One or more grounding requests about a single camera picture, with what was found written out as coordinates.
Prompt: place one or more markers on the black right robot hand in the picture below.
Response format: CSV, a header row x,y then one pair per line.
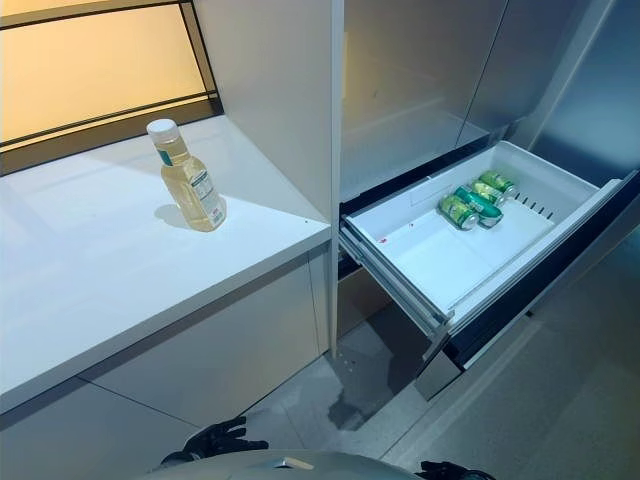
x,y
445,471

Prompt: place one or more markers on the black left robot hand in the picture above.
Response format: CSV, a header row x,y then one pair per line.
x,y
215,440

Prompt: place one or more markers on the fridge drawer with white bin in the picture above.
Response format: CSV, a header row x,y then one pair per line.
x,y
425,250

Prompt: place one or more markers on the yellow drink bottle white cap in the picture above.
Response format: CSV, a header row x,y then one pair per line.
x,y
192,195

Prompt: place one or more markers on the stainless steel fridge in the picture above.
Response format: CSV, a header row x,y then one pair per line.
x,y
410,75

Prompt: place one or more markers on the silver robot torso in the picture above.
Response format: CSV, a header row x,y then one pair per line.
x,y
290,472

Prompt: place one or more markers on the white counter cabinet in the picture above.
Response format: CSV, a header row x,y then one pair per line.
x,y
100,260

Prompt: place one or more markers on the light green drink can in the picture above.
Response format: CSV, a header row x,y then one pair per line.
x,y
487,190
456,210
497,181

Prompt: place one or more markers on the teal green drink can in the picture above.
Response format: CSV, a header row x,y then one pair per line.
x,y
482,207

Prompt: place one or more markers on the tall white cabinet panel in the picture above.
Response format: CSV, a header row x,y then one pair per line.
x,y
275,75

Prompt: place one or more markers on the black framed lit window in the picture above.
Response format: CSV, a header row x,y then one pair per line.
x,y
100,60

